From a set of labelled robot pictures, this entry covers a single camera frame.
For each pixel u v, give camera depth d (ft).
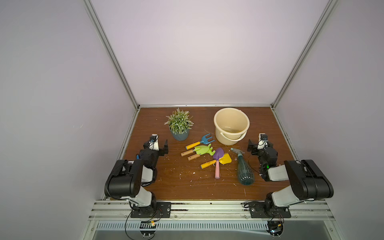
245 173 2.62
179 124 2.91
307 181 1.44
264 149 2.65
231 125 3.49
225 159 2.95
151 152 2.51
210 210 2.44
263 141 2.53
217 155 2.95
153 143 2.54
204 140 3.21
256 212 2.38
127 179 1.49
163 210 2.39
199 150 3.05
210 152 3.05
